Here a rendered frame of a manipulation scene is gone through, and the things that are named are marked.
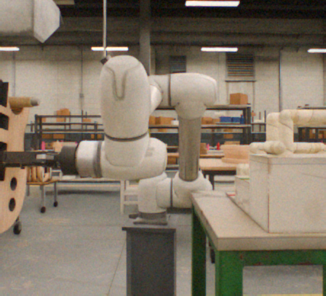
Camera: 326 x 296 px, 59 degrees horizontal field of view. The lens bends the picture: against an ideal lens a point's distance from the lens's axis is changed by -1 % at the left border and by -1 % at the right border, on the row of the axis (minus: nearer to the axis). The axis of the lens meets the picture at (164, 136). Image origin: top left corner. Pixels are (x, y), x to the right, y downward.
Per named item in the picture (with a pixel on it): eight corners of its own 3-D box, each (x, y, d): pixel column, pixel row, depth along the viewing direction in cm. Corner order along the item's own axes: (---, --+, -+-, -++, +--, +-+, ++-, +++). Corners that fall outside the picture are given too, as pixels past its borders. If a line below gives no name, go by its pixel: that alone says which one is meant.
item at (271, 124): (268, 155, 74) (268, 118, 74) (264, 154, 77) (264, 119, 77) (281, 155, 74) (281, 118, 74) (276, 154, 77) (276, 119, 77)
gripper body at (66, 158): (73, 173, 66) (33, 174, 65) (84, 175, 74) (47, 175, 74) (75, 141, 67) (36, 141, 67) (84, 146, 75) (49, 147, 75)
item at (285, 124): (281, 156, 66) (281, 116, 66) (276, 156, 69) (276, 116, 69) (295, 156, 66) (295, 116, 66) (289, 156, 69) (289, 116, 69)
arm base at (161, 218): (132, 214, 168) (132, 205, 168) (170, 216, 166) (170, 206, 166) (124, 224, 150) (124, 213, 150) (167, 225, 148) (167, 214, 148)
